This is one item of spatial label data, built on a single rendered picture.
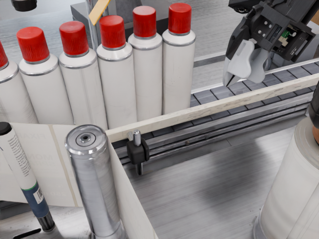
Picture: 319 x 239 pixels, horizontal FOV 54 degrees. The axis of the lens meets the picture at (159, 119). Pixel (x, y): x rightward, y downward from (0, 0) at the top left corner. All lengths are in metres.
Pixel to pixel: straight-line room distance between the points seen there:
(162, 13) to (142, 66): 0.47
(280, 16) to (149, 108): 0.24
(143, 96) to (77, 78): 0.12
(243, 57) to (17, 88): 0.35
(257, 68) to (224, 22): 0.48
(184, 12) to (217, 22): 0.57
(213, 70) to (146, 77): 0.34
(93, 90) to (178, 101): 0.15
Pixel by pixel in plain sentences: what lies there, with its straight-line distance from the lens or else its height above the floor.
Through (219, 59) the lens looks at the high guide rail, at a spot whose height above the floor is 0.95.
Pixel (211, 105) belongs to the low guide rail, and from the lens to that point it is 0.56.
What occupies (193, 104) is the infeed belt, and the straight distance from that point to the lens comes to 0.61.
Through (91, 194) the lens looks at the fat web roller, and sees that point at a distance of 0.33.
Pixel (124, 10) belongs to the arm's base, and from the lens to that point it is 0.87.
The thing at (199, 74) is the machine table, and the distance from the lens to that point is 0.78.
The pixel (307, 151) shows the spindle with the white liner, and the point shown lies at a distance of 0.31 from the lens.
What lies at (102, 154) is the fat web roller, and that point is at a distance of 0.29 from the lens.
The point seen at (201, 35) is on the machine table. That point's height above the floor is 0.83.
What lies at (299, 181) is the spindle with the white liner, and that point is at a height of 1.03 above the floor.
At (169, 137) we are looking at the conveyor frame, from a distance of 0.55.
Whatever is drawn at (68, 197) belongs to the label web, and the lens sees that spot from 0.42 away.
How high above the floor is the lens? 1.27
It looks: 43 degrees down
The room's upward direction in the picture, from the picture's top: straight up
